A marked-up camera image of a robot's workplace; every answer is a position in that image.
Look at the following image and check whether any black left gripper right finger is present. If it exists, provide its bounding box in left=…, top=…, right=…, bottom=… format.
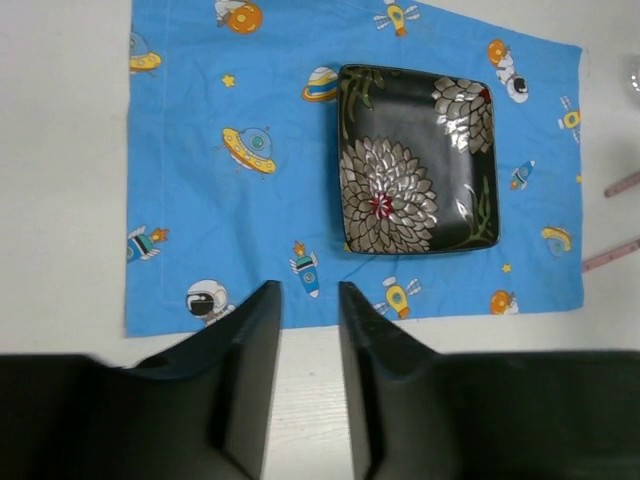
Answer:
left=339, top=282, right=639, bottom=479

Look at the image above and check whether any black floral square plate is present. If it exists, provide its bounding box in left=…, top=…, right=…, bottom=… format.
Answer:
left=337, top=64, right=500, bottom=255

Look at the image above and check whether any pink handled fork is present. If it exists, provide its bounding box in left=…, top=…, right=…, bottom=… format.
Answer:
left=582, top=239, right=639, bottom=273

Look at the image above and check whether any blue space print placemat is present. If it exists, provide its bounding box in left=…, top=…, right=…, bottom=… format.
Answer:
left=126, top=1, right=584, bottom=336

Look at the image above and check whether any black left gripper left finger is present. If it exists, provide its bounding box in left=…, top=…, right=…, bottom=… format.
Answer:
left=1, top=281, right=282, bottom=479

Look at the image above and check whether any pink handled table knife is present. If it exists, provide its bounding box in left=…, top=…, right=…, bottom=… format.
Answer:
left=604, top=171, right=640, bottom=198

